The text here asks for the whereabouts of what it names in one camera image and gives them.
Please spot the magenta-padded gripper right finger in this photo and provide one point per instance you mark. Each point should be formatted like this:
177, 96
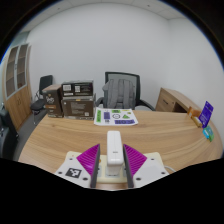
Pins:
151, 165

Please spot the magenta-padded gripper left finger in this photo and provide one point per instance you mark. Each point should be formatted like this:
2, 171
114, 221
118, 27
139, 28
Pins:
71, 164

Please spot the white charger block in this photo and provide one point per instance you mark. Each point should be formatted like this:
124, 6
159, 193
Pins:
114, 146

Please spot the cream power strip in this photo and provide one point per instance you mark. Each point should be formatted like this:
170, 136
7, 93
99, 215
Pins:
104, 168

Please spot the white printed sticker sheet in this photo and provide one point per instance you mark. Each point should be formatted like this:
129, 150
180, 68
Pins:
115, 117

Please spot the tan flat box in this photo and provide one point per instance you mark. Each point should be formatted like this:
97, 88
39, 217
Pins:
197, 121

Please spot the blue pack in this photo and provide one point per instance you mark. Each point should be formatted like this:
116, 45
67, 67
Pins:
205, 132

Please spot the brown tall cardboard box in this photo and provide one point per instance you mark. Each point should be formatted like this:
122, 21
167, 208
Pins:
53, 101

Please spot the green pack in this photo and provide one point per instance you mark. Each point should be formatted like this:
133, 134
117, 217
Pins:
211, 135

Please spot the orange-brown box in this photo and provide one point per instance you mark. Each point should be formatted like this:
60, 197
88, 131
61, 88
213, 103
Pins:
192, 111

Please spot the wooden side desk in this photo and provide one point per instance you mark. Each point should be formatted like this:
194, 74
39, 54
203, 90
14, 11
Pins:
170, 100

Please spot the black padded chair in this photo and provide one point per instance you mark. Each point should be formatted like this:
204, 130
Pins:
7, 133

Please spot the purple standing pouch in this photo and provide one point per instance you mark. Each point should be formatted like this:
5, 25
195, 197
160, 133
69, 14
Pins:
206, 113

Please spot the small dark printed box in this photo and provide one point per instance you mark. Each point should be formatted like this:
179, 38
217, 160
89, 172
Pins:
77, 88

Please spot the black mesh office chair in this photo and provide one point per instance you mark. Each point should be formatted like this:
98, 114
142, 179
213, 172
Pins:
136, 88

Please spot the grey backpack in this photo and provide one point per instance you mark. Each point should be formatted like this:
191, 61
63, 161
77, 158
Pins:
119, 93

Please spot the black visitor chair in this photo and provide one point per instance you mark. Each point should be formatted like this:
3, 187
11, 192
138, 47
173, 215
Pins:
43, 87

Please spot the wooden cabinet with glass doors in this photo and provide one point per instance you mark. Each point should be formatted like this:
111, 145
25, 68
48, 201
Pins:
16, 90

